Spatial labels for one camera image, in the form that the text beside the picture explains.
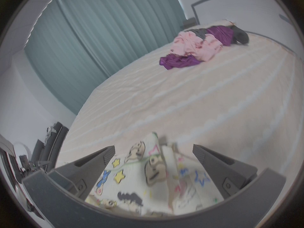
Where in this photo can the bed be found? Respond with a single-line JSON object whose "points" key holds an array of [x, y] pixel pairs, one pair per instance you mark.
{"points": [[201, 98]]}

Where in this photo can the pile of clothes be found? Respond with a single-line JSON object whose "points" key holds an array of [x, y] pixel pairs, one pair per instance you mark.
{"points": [[204, 44]]}

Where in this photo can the dark grey chest of drawers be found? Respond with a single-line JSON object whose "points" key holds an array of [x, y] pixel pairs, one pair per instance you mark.
{"points": [[54, 141]]}

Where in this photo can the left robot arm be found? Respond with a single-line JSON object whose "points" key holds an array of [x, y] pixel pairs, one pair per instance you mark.
{"points": [[7, 148]]}

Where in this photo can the grey bedside table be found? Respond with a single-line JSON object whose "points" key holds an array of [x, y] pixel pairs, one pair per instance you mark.
{"points": [[190, 22]]}

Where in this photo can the grey white crumpled cloth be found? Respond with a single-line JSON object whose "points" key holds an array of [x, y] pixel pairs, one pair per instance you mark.
{"points": [[50, 132]]}

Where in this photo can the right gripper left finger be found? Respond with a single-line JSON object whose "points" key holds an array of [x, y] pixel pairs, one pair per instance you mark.
{"points": [[71, 178]]}

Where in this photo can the white printed pyjama top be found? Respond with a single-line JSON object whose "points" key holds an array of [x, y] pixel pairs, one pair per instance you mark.
{"points": [[137, 179]]}

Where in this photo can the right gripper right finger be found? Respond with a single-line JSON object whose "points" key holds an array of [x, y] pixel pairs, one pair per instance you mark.
{"points": [[235, 177]]}

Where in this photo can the white trash bin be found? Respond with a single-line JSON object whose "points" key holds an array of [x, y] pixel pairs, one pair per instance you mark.
{"points": [[23, 147]]}

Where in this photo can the blue-green curtain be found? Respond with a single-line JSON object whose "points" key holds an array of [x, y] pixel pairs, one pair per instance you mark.
{"points": [[95, 32]]}

